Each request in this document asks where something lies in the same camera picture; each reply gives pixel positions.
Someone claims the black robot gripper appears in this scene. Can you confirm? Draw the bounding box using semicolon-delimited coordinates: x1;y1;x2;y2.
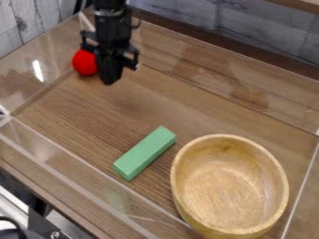
82;0;141;85

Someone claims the red plush strawberry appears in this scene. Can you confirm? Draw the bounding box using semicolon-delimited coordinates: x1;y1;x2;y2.
72;49;98;76

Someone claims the green rectangular block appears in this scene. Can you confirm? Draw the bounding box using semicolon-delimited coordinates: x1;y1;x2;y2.
114;126;177;181

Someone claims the wooden bowl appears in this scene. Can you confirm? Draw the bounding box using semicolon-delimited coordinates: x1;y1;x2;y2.
171;134;290;239

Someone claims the clear acrylic corner bracket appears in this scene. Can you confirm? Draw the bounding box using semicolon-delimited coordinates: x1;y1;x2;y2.
79;11;96;33

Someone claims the clear acrylic tray wall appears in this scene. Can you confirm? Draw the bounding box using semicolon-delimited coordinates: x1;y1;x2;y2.
0;17;319;239

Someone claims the black metal mount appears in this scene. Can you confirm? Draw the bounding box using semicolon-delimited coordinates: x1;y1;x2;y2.
28;208;71;239

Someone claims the black cable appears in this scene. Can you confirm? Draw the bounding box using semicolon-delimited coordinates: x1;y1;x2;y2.
0;216;28;239

